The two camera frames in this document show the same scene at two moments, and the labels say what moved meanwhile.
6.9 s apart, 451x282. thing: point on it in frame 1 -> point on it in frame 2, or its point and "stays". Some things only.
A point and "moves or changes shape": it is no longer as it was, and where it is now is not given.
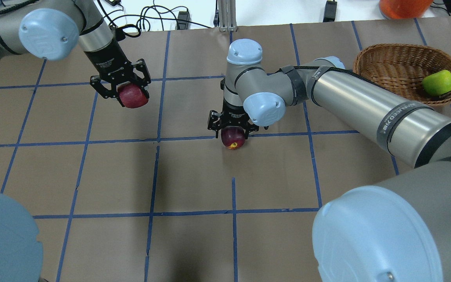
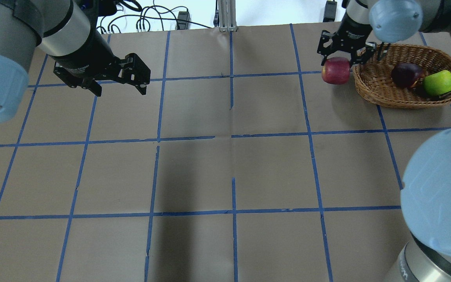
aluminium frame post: (227, 9) stays
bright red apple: (132, 95) moves or changes shape
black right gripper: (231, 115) -> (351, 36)
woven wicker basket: (402, 67) stays
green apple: (439, 82) stays
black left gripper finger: (95, 80) -> (74, 81)
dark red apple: (233, 137) -> (404, 75)
